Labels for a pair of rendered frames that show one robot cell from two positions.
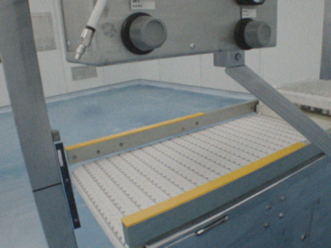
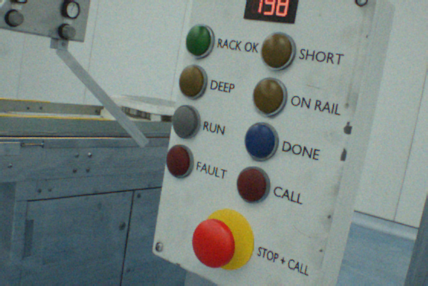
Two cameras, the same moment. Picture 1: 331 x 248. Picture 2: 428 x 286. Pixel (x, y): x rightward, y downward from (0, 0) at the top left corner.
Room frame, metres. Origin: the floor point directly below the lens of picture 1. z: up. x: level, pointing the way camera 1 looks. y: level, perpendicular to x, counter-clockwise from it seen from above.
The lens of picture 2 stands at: (-0.79, -0.03, 1.00)
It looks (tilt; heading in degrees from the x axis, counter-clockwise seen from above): 8 degrees down; 337
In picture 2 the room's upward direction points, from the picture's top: 10 degrees clockwise
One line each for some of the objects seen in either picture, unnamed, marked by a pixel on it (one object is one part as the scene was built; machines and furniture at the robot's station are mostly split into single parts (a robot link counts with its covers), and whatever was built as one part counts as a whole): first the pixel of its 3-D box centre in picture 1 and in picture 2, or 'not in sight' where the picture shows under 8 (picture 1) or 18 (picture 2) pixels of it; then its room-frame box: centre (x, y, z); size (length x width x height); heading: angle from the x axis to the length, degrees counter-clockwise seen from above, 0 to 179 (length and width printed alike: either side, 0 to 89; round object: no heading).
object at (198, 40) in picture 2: not in sight; (198, 40); (-0.38, -0.16, 1.03); 0.03 x 0.01 x 0.03; 32
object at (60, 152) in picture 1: (68, 188); not in sight; (0.48, 0.21, 0.77); 0.02 x 0.01 x 0.20; 122
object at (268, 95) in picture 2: not in sight; (268, 95); (-0.45, -0.21, 0.99); 0.03 x 0.01 x 0.03; 32
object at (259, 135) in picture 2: not in sight; (260, 141); (-0.45, -0.21, 0.96); 0.03 x 0.01 x 0.03; 32
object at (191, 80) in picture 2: not in sight; (191, 81); (-0.38, -0.16, 0.99); 0.03 x 0.01 x 0.03; 32
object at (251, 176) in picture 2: not in sight; (251, 185); (-0.45, -0.21, 0.92); 0.03 x 0.01 x 0.03; 32
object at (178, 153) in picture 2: not in sight; (178, 160); (-0.38, -0.16, 0.92); 0.03 x 0.01 x 0.03; 32
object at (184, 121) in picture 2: not in sight; (184, 121); (-0.38, -0.16, 0.96); 0.03 x 0.01 x 0.03; 32
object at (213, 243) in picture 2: not in sight; (223, 240); (-0.44, -0.20, 0.87); 0.04 x 0.04 x 0.04; 32
